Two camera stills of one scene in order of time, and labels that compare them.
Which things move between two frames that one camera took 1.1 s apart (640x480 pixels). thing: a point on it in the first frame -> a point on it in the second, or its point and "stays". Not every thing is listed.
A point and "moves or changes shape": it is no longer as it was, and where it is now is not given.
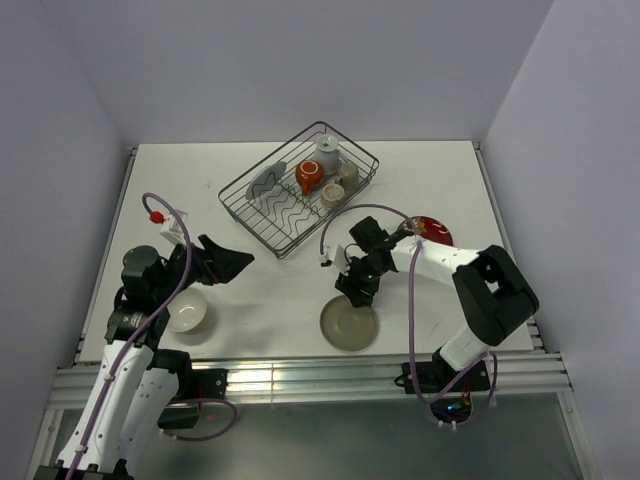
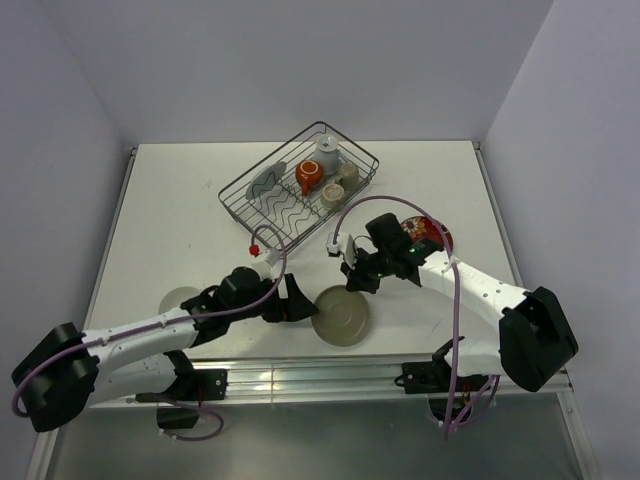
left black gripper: (215, 263) -> (293, 307)
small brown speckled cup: (332, 195) stays
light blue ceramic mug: (328, 153) stays
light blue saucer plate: (265, 178) stays
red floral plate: (429, 228) stays
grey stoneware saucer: (347, 327) moves or changes shape
